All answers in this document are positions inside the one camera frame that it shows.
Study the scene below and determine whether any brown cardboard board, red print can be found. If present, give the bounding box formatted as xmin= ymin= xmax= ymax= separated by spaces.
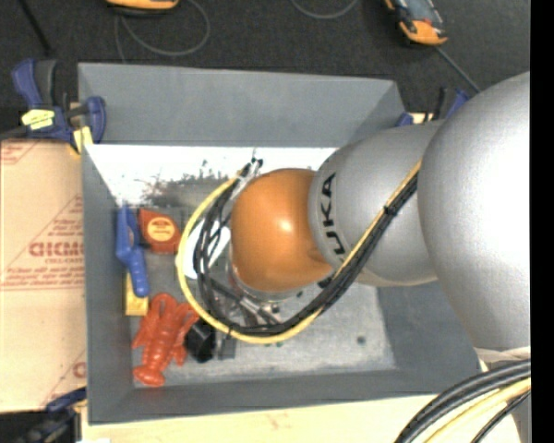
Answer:
xmin=0 ymin=138 xmax=89 ymax=415

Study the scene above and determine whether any red toy lobster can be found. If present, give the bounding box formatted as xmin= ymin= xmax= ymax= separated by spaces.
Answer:
xmin=130 ymin=293 xmax=200 ymax=389

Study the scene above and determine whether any blue and yellow clamp tool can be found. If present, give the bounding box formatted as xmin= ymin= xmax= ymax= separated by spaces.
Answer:
xmin=114 ymin=204 xmax=151 ymax=317

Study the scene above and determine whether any red tape measure, yellow label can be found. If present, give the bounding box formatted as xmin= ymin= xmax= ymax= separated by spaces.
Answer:
xmin=137 ymin=207 xmax=183 ymax=256

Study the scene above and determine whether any black angular block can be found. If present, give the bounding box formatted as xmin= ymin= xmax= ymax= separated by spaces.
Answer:
xmin=186 ymin=319 xmax=217 ymax=365

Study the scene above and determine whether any grey metal bin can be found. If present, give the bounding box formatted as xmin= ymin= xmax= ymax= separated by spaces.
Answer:
xmin=76 ymin=62 xmax=485 ymax=425

